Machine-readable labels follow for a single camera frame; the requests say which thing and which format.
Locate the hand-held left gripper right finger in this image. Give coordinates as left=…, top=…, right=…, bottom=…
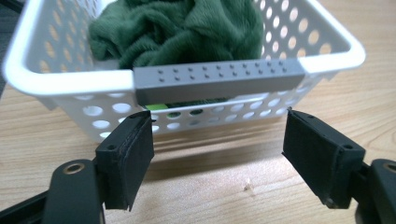
left=281, top=106, right=366, bottom=210

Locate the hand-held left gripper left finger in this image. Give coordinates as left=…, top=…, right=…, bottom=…
left=94, top=109, right=156, bottom=212

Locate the white perforated plastic basket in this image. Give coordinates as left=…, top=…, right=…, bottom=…
left=1, top=0, right=367, bottom=144

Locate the green fleece cloth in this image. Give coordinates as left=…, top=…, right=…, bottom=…
left=88, top=0, right=265, bottom=71

